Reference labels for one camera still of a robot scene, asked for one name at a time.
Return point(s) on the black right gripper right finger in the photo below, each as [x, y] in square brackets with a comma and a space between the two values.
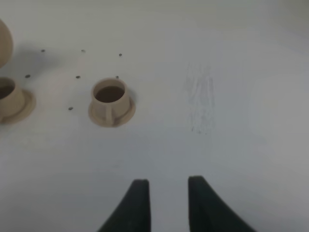
[208, 212]

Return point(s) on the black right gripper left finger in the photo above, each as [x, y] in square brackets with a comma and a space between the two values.
[133, 214]

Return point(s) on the beige teapot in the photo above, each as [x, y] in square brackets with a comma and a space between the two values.
[6, 44]

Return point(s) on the beige right cup saucer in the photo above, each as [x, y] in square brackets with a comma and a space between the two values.
[113, 114]

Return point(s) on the beige cup saucer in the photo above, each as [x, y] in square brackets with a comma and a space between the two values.
[30, 103]
[113, 114]

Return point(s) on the beige right teacup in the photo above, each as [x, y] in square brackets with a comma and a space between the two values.
[109, 90]

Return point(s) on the beige teacup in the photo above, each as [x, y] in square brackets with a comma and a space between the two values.
[109, 90]
[12, 99]

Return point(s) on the beige left cup saucer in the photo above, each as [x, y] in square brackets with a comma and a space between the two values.
[30, 103]

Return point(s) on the beige left teacup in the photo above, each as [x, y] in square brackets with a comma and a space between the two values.
[12, 99]

